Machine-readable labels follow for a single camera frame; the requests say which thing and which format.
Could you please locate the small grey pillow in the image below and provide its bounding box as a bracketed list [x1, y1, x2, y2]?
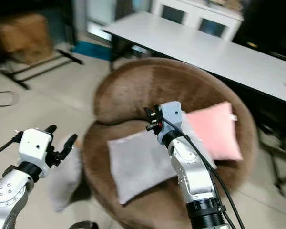
[50, 143, 83, 213]

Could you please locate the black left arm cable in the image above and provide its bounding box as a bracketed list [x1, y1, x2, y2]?
[0, 133, 22, 159]

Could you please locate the pink pillow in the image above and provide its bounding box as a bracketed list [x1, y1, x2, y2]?
[185, 101, 244, 162]

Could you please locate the blue mat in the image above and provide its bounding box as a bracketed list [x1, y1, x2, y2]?
[71, 40, 113, 62]

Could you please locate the black metal rack frame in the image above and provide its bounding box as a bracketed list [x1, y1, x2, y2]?
[0, 48, 84, 91]

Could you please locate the looped black floor cable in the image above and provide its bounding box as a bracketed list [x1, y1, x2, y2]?
[0, 90, 20, 108]

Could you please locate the large grey pillow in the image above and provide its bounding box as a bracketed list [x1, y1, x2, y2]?
[107, 128, 216, 205]

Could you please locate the dark robot foot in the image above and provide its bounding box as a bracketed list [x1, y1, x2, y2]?
[69, 220, 99, 229]

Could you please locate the brown cardboard box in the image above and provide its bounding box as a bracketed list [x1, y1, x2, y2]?
[0, 13, 54, 65]

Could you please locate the white cabinet with glass doors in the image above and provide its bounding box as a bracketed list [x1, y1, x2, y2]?
[150, 0, 245, 42]

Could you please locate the black cabinet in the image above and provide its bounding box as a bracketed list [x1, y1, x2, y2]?
[233, 0, 286, 63]

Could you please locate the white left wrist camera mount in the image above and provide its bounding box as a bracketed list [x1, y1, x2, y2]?
[18, 128, 52, 166]

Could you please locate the round brown sofa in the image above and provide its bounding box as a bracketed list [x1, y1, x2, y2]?
[82, 57, 259, 229]

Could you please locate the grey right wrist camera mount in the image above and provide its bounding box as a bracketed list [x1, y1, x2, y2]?
[158, 101, 183, 144]

